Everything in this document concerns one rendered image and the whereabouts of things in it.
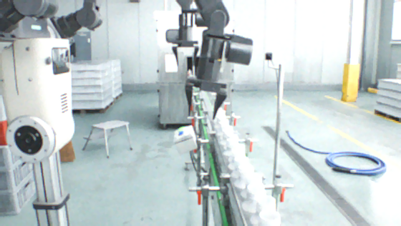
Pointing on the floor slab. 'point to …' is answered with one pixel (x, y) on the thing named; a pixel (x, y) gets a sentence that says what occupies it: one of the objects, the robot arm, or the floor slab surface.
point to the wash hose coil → (349, 155)
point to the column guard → (350, 82)
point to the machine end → (175, 104)
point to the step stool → (105, 131)
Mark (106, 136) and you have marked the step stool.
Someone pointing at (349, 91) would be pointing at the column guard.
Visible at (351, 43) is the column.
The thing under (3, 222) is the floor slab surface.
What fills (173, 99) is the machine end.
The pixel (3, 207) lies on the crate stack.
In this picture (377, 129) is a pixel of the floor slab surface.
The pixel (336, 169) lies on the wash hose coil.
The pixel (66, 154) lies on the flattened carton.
